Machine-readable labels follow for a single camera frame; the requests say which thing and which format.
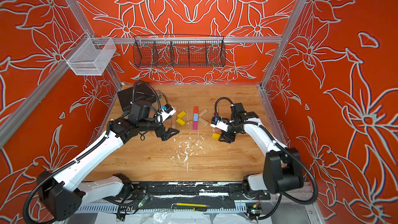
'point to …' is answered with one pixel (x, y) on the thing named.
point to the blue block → (196, 117)
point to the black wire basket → (179, 51)
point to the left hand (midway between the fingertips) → (174, 122)
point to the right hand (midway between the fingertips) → (223, 131)
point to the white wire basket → (89, 56)
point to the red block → (196, 109)
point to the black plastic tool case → (127, 97)
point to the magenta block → (195, 124)
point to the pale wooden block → (203, 112)
